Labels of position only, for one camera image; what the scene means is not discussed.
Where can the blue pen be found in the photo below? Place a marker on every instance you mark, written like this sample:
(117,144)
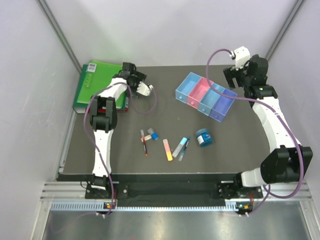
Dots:
(184,149)

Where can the orange highlighter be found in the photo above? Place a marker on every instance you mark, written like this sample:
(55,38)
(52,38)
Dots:
(167,150)

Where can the dark green binder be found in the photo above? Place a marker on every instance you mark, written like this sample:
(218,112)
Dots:
(80,105)

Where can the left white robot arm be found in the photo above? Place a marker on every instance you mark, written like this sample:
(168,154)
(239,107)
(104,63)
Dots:
(103,119)

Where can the pink bin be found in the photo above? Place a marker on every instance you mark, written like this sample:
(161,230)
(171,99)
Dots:
(198,92)

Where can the light blue highlighter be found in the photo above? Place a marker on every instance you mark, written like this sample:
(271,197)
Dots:
(179,147)

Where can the white eraser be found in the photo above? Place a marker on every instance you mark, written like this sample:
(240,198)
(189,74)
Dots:
(147,137)

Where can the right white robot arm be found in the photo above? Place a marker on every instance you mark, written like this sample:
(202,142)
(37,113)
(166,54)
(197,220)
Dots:
(288,160)

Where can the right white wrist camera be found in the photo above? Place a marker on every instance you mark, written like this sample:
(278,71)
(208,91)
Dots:
(240,55)

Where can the small blue capped bottle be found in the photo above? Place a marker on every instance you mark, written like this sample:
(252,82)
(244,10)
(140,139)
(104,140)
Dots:
(152,133)

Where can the grey slotted cable duct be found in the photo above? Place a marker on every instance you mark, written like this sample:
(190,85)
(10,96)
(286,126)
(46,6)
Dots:
(86,206)

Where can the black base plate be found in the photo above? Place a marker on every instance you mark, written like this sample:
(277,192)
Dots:
(160,191)

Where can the teal blue bin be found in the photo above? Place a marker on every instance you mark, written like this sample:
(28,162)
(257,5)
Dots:
(208,101)

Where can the red pen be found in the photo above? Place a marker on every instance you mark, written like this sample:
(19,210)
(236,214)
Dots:
(144,142)

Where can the blue round tape dispenser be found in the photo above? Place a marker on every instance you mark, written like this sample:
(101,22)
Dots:
(203,137)

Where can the light blue bin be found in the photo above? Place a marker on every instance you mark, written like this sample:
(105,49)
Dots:
(186,86)

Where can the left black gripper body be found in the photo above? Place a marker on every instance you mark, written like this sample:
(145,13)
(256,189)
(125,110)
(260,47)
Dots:
(135,81)

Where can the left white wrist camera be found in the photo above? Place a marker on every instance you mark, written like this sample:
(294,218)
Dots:
(144,89)

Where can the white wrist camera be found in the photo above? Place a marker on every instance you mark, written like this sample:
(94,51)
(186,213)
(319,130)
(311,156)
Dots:
(240,55)
(144,89)

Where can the red folder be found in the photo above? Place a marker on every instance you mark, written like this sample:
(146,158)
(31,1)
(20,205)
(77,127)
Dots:
(118,110)

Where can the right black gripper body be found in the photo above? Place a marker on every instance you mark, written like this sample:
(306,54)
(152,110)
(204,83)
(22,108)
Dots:
(240,76)

